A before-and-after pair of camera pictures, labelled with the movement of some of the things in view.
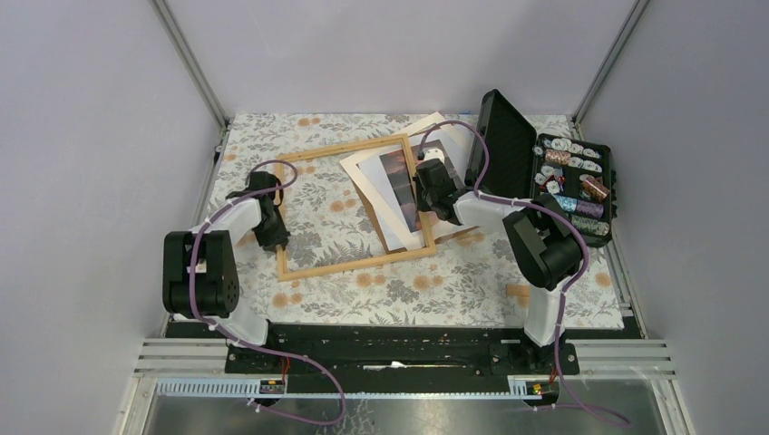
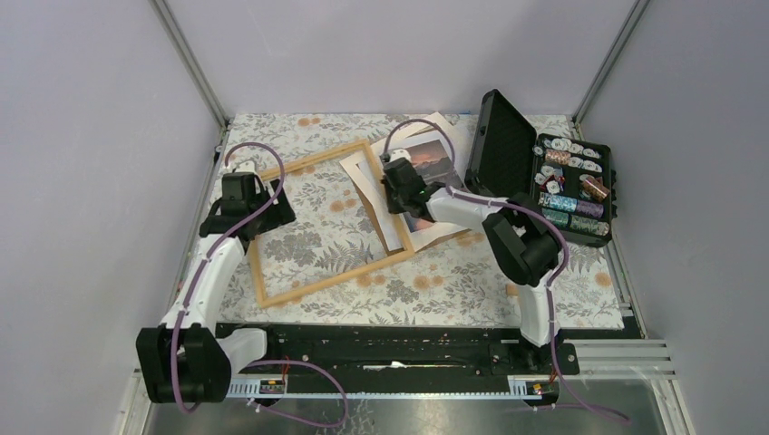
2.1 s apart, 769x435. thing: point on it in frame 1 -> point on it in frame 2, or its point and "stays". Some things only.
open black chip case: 523,163 stays
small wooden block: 521,291 stays
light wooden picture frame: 281,159 -> 379,262
